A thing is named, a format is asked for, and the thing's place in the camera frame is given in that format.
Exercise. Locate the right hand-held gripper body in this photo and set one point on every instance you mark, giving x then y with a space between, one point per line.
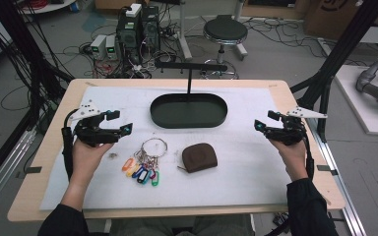
292 131

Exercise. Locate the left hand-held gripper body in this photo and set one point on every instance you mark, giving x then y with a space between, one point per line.
92 132

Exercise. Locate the black oval tray with hanger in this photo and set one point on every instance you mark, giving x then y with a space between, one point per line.
180 114

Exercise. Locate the brown zip pouch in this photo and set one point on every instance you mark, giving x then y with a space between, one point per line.
199 158

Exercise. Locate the person's left hand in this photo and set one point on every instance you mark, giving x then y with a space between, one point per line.
85 160

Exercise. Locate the person's right hand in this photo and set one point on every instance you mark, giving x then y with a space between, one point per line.
293 160

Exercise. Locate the white table mat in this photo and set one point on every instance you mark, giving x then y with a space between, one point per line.
242 170

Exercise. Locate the black tape strip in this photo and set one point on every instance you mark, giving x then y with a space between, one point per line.
32 169
326 168

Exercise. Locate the white floor platform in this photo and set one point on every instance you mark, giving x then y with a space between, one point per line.
354 108

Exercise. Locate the grey power supply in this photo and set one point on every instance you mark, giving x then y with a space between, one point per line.
97 46
111 46

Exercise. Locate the black computer tower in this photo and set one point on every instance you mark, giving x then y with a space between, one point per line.
128 37
150 28

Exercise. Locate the white desk leg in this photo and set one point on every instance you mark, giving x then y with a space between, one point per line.
184 32
241 42

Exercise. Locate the black round stool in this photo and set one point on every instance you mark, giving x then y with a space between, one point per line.
225 31

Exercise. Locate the white box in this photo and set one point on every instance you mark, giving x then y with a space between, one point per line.
133 10

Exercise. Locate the person's legs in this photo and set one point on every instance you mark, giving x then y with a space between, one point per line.
183 227

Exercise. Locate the cardboard box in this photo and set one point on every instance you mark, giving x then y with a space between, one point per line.
334 16

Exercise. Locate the aluminium rail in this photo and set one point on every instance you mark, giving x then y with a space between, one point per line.
338 183
3 170

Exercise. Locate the black metal frame post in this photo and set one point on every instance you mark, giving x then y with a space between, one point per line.
334 59

